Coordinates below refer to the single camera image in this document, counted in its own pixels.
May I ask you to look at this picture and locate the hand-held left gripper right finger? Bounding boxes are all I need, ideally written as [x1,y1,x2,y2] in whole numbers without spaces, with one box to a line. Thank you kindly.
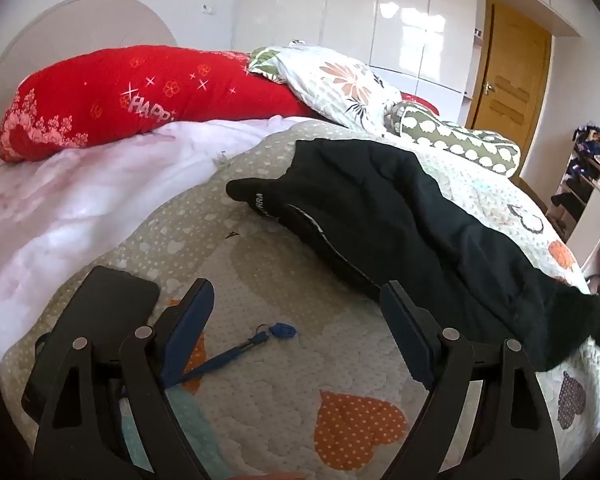
[380,280,561,480]

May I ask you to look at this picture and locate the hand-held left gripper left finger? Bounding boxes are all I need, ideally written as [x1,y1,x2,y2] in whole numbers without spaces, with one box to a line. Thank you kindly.
[32,277,216,480]

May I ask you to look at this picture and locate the black pants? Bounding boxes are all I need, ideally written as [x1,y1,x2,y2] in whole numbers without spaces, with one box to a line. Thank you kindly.
[226,137,600,373]

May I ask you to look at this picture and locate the black smartphone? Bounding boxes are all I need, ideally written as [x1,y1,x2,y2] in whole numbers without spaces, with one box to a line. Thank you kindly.
[21,266,161,426]

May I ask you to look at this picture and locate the heart pattern quilt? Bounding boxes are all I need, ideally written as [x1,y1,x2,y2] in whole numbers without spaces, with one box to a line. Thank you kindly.
[0,120,600,480]

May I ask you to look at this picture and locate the white pink blanket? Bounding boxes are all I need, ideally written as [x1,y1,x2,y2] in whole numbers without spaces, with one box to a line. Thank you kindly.
[0,116,321,361]

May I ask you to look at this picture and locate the green white-dotted pillow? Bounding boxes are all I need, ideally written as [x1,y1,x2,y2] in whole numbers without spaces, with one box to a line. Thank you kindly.
[385,101,522,178]

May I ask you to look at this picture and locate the white shelf unit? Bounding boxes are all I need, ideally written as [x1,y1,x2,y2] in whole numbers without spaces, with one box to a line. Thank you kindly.
[550,125,600,281]

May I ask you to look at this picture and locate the small red cushion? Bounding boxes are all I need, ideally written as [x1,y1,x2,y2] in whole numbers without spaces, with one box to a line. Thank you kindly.
[400,92,440,116]

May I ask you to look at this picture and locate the large red printed pillow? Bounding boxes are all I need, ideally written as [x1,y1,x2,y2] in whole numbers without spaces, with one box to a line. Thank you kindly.
[0,45,326,163]

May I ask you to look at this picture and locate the white floral pillow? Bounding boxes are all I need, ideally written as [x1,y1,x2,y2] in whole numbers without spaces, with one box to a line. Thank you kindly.
[247,40,403,136]

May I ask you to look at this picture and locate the pile of assorted clothing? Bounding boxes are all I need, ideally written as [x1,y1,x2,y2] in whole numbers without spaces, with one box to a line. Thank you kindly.
[570,122,600,196]

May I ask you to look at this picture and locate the wooden door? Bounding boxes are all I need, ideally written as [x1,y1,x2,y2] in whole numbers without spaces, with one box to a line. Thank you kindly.
[467,0,552,133]

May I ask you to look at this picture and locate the glossy white wardrobe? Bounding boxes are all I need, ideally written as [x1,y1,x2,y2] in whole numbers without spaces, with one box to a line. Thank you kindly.
[232,0,586,98]

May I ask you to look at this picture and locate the beige rounded headboard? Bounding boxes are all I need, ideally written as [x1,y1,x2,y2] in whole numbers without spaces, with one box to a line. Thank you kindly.
[0,0,178,161]

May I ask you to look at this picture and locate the blue lanyard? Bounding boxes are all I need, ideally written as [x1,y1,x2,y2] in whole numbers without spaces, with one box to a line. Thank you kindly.
[120,322,298,401]

